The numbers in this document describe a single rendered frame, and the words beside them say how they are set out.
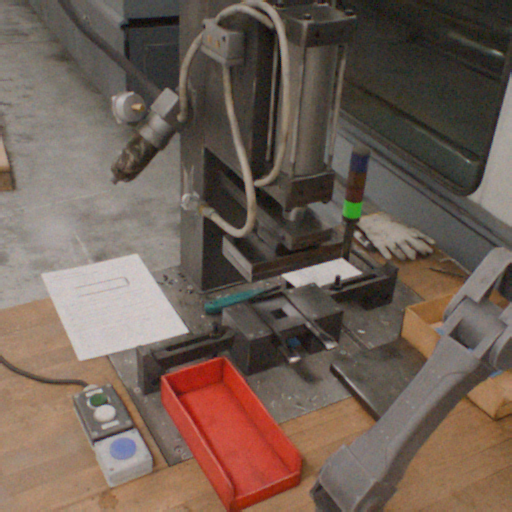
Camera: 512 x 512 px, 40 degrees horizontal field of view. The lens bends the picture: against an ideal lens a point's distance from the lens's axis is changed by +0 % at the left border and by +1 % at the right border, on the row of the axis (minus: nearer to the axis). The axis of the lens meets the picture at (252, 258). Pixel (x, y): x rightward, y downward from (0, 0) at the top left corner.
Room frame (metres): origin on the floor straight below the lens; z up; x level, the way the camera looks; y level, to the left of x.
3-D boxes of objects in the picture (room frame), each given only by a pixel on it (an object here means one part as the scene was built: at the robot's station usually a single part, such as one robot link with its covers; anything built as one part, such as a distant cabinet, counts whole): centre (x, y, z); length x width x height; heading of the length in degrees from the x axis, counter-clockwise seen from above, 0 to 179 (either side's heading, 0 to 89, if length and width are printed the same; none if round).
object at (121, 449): (0.72, 0.17, 0.93); 0.04 x 0.04 x 0.02
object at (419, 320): (0.99, -0.41, 0.93); 0.25 x 0.13 x 0.08; 31
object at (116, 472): (0.72, 0.17, 0.90); 0.07 x 0.07 x 0.06; 31
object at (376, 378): (0.93, -0.27, 0.91); 0.17 x 0.16 x 0.02; 121
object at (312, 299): (1.02, -0.06, 0.98); 0.20 x 0.10 x 0.01; 121
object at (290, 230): (1.07, -0.01, 1.22); 0.26 x 0.18 x 0.30; 31
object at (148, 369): (0.89, 0.15, 0.95); 0.06 x 0.03 x 0.09; 121
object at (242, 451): (0.77, 0.02, 0.93); 0.25 x 0.12 x 0.06; 31
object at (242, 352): (1.02, -0.06, 0.94); 0.20 x 0.10 x 0.07; 121
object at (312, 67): (1.01, -0.06, 1.37); 0.11 x 0.09 x 0.30; 121
